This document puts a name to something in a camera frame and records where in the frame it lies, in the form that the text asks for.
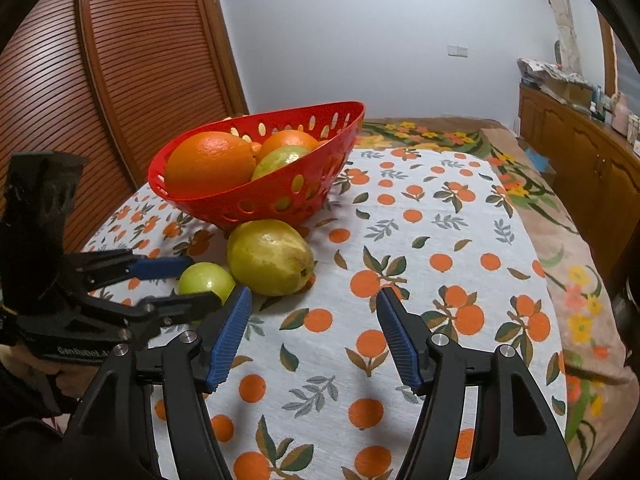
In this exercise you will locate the large orange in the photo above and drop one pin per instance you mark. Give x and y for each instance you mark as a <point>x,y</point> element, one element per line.
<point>287,141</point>
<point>210,165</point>

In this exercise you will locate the large yellow-green pear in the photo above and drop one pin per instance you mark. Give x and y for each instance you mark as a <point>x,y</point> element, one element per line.
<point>270,257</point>

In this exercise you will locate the person's left forearm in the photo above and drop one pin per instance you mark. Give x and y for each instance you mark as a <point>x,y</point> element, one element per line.
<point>25,435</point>

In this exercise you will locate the pink container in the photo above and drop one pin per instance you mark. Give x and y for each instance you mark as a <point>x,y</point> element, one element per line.
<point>621,112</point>

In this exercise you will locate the red perforated plastic basket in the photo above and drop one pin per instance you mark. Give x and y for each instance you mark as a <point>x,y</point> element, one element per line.
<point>280,187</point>

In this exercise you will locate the person's left hand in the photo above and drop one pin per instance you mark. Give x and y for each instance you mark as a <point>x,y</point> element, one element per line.
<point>60,380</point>

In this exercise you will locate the light blue object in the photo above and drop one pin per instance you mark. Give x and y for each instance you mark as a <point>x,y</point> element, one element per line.
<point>542,164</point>

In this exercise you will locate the green apple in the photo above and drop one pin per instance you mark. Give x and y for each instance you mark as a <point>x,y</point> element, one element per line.
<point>205,280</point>

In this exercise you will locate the floral blanket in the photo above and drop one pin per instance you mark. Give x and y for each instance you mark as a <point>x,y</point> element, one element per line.
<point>565,240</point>

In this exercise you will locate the wooden window frame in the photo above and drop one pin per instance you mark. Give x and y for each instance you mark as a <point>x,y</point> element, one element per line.
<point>607,55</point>

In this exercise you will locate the orange print tablecloth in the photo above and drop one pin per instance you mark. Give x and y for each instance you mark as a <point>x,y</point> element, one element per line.
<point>450,240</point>

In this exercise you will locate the wooden cabinet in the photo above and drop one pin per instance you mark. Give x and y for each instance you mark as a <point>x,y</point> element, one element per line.
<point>575,150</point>

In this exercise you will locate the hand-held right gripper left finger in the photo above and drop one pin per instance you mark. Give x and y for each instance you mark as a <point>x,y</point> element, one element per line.
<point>227,340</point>

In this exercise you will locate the yellow-green apple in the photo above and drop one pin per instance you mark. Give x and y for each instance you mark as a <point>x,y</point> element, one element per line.
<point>280,160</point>

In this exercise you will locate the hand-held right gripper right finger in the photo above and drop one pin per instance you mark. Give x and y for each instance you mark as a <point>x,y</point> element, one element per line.
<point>400,340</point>

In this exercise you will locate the cardboard box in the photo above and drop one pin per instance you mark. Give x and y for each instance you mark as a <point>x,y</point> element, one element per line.
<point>567,91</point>

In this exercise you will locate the beige curtain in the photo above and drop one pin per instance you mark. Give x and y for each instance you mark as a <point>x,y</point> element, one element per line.
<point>565,25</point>

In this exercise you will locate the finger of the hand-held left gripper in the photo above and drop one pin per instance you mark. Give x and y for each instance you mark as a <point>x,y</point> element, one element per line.
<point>170,307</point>
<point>160,266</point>

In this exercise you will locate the round grey object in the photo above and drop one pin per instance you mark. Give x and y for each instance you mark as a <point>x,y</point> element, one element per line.
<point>558,54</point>

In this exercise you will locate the wooden louvered wardrobe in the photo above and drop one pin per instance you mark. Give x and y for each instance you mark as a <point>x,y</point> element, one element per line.
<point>125,85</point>

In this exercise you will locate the patterned box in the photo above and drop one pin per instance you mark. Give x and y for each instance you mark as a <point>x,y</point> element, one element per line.
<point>545,69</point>

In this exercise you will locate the white wall socket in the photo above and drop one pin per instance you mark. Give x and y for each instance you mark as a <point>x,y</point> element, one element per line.
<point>457,50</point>

